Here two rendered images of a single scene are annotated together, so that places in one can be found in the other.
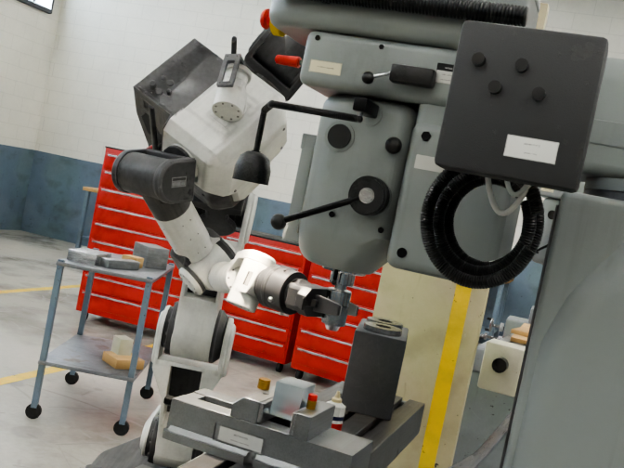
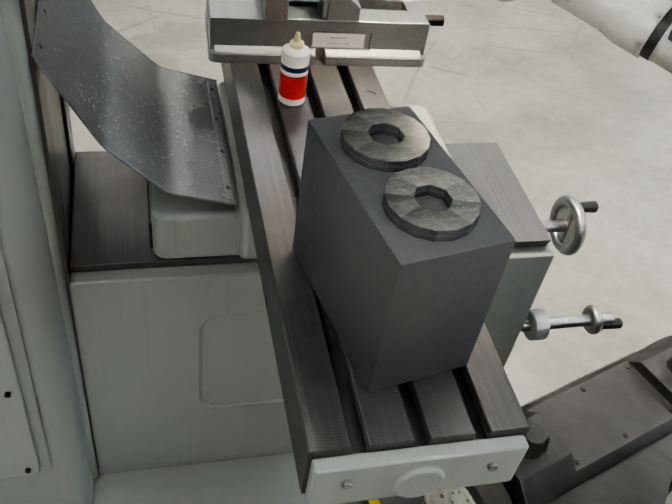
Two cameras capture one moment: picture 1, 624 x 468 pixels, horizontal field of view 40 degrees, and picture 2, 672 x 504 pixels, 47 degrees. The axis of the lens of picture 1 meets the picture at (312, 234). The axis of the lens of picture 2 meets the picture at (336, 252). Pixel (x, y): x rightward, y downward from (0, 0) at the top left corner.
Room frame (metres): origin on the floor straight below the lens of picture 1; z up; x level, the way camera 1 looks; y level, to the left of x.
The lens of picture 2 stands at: (2.48, -0.61, 1.61)
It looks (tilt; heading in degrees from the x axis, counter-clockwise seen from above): 44 degrees down; 143
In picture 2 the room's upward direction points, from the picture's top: 10 degrees clockwise
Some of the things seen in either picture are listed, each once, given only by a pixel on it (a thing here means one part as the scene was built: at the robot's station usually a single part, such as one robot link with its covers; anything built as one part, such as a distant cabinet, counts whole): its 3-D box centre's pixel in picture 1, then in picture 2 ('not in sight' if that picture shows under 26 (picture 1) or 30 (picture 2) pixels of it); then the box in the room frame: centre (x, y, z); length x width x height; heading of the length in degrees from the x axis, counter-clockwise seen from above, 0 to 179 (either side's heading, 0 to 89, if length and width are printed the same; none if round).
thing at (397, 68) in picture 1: (398, 77); not in sight; (1.48, -0.09, 1.66); 0.12 x 0.04 x 0.04; 72
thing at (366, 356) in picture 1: (375, 364); (390, 240); (2.03, -0.21, 1.07); 0.22 x 0.12 x 0.20; 173
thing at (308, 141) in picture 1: (305, 188); not in sight; (1.67, 0.03, 1.44); 0.04 x 0.04 x 0.21; 72
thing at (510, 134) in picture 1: (520, 106); not in sight; (1.22, -0.25, 1.62); 0.20 x 0.09 x 0.21; 72
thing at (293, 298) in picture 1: (301, 296); not in sight; (1.69, 0.00, 1.23); 0.13 x 0.12 x 0.10; 141
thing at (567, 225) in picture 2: not in sight; (550, 226); (1.79, 0.40, 0.67); 0.16 x 0.12 x 0.12; 72
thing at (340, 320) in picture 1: (335, 309); not in sight; (1.63, -0.07, 1.23); 0.05 x 0.05 x 0.06
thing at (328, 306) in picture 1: (326, 306); not in sight; (1.61, -0.05, 1.23); 0.06 x 0.02 x 0.03; 51
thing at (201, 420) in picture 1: (270, 426); (316, 10); (1.49, 0.00, 1.02); 0.35 x 0.15 x 0.11; 70
